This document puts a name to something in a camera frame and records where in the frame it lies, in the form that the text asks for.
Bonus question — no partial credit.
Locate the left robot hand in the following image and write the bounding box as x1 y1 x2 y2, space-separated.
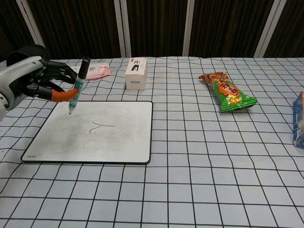
0 56 80 111

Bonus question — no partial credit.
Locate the green white whiteboard marker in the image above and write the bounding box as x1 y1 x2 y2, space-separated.
68 57 91 115

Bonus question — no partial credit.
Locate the white rimmed whiteboard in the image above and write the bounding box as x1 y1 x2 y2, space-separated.
20 101 153 165

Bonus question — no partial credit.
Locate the black rubber slipper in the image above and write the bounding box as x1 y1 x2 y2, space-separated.
6 45 51 68

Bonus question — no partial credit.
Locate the pink wet wipes pack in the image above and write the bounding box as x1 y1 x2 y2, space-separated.
71 62 112 81

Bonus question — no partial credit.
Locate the small white product box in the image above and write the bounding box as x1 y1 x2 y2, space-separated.
125 57 149 91

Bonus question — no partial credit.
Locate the white grid tablecloth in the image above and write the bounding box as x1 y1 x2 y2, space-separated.
0 56 304 228

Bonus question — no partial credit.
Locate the green orange snack bag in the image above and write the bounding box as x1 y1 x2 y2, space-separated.
199 72 258 113

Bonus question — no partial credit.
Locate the blue printed package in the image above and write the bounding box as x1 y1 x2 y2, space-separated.
292 90 304 149

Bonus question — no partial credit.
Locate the white frame post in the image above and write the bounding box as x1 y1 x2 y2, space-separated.
253 0 287 58
113 0 132 58
15 0 47 48
182 0 195 57

